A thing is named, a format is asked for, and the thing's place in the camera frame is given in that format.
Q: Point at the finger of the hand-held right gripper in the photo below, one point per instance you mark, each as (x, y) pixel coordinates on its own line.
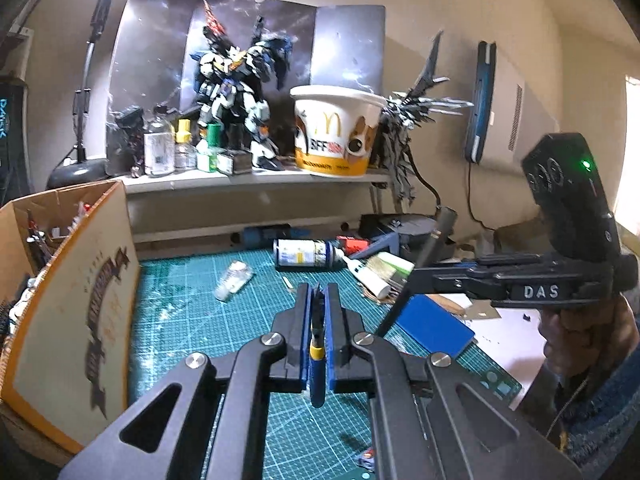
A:
(505, 260)
(450, 280)

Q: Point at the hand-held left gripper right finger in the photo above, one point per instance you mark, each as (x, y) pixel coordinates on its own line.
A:
(332, 320)

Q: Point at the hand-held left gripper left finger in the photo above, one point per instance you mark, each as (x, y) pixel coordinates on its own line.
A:
(303, 320)

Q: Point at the black pen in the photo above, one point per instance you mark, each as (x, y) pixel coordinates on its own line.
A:
(435, 240)

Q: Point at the person's right forearm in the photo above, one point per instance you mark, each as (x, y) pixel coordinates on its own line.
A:
(600, 410)

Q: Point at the white desktop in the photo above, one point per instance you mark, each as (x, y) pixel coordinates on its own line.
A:
(505, 350)

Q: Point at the person's right hand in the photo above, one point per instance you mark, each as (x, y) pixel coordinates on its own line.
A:
(575, 332)

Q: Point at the grey metal blade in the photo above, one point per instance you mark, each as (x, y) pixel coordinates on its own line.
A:
(482, 312)

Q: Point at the blue card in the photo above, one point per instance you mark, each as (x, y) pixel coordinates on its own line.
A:
(435, 327)

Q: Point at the white tube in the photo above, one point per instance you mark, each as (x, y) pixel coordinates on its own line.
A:
(370, 280)

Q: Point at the flat paint brush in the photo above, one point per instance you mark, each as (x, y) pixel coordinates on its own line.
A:
(395, 267)

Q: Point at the white labelled spray can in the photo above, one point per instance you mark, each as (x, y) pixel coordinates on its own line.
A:
(300, 255)

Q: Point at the dark grey model base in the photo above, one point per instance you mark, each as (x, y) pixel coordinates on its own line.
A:
(400, 232)

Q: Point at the red black small part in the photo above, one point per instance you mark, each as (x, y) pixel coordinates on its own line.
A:
(352, 245)

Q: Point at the clear plastic bottle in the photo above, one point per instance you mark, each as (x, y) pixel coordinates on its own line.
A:
(235, 280)

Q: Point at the blue black tool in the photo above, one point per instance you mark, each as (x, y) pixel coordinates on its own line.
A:
(270, 235)

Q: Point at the green cutting mat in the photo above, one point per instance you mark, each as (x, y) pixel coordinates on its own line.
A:
(190, 320)

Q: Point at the small red blue part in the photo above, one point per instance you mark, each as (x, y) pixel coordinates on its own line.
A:
(367, 457)

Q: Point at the dark winged model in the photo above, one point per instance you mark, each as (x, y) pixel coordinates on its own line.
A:
(405, 125)

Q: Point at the white shelf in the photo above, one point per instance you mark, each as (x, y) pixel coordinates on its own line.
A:
(210, 182)

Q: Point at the grey metal block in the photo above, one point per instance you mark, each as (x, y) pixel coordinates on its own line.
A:
(236, 164)

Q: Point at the white green small box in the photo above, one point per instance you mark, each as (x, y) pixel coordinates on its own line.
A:
(207, 162)

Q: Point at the white yellow paper bucket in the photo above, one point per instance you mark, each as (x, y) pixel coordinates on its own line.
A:
(335, 130)

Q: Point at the green small bottle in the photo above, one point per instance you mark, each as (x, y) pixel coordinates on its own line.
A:
(214, 136)

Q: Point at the yellow capped small bottle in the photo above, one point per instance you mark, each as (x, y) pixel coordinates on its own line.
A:
(184, 145)

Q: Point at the clear glass bottle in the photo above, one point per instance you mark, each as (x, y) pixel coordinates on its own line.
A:
(159, 150)

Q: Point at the white blue robot model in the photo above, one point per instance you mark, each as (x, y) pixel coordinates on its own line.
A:
(235, 95)

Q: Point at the printed cardboard box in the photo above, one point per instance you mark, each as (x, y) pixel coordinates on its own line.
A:
(60, 320)

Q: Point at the small dark robot model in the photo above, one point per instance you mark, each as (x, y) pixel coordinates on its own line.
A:
(129, 140)

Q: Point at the black desk lamp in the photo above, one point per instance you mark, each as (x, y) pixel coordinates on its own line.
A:
(75, 170)

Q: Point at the pile of model parts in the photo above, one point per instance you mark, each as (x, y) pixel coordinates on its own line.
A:
(40, 240)

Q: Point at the dark folding backdrop board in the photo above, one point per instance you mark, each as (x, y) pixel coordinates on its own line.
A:
(155, 50)

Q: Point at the dark monitor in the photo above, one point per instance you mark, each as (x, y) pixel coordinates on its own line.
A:
(11, 130)

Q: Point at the white wall unit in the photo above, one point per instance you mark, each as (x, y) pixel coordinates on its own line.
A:
(520, 125)

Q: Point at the blue black wall device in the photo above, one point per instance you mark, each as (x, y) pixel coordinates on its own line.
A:
(480, 100)

